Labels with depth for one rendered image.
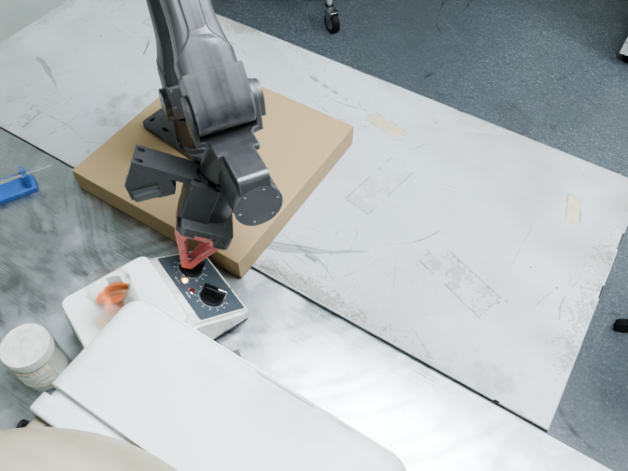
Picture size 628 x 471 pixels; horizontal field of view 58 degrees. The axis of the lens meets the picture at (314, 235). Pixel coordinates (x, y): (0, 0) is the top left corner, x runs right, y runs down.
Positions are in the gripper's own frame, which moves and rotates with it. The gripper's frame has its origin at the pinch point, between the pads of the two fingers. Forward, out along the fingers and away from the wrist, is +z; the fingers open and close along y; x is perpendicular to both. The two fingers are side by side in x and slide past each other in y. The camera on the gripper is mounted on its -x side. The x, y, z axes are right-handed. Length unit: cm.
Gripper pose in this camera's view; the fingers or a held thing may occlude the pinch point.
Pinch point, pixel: (188, 260)
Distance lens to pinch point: 79.9
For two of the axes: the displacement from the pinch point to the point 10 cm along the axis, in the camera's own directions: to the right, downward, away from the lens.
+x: 9.1, 2.4, 3.5
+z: -4.0, 7.5, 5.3
